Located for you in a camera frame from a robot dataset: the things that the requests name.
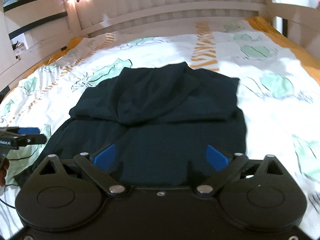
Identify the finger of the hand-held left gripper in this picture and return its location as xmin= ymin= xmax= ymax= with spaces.
xmin=12 ymin=127 xmax=47 ymax=147

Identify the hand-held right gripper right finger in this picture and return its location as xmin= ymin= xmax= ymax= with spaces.
xmin=196 ymin=144 xmax=284 ymax=196

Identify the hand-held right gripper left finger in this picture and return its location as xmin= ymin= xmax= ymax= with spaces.
xmin=37 ymin=144 xmax=127 ymax=196

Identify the dark navy hoodie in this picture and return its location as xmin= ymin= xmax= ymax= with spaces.
xmin=13 ymin=61 xmax=248 ymax=187

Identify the person's left hand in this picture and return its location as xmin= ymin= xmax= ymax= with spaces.
xmin=0 ymin=155 xmax=10 ymax=188

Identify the white leaf-print duvet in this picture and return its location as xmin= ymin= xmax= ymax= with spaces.
xmin=0 ymin=20 xmax=320 ymax=230

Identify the white wooden bed frame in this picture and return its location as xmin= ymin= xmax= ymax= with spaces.
xmin=0 ymin=0 xmax=320 ymax=93

